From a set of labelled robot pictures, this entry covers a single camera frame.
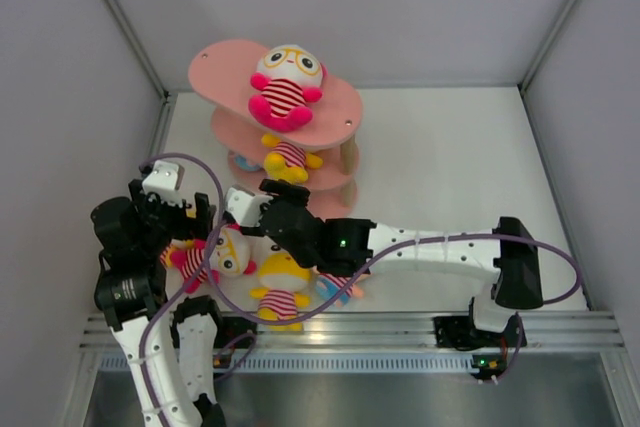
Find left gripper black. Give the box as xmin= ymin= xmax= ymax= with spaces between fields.
xmin=129 ymin=179 xmax=214 ymax=254

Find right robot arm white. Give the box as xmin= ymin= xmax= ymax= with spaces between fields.
xmin=225 ymin=179 xmax=543 ymax=344

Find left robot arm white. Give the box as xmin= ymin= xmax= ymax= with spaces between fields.
xmin=90 ymin=179 xmax=226 ymax=426

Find blue-shorts plush on bottom shelf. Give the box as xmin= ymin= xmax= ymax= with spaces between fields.
xmin=233 ymin=154 xmax=262 ymax=172

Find white plush on top shelf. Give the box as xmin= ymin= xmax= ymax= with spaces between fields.
xmin=248 ymin=44 xmax=327 ymax=133

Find pink three-tier shelf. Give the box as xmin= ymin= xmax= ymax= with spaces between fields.
xmin=188 ymin=39 xmax=363 ymax=218

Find peach-faced plush, blue shorts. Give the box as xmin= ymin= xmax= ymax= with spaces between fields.
xmin=314 ymin=269 xmax=374 ymax=309

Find white plush, yellow glasses, table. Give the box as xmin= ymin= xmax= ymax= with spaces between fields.
xmin=160 ymin=224 xmax=257 ymax=284

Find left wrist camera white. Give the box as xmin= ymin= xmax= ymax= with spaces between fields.
xmin=142 ymin=160 xmax=184 ymax=207

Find aluminium frame rail front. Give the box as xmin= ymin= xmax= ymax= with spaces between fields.
xmin=79 ymin=310 xmax=626 ymax=351

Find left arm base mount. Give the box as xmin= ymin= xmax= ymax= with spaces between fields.
xmin=212 ymin=317 xmax=257 ymax=383

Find perforated cable tray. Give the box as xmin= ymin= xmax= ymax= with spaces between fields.
xmin=99 ymin=352 xmax=481 ymax=374

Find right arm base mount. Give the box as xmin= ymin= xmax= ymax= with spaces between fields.
xmin=433 ymin=314 xmax=527 ymax=385

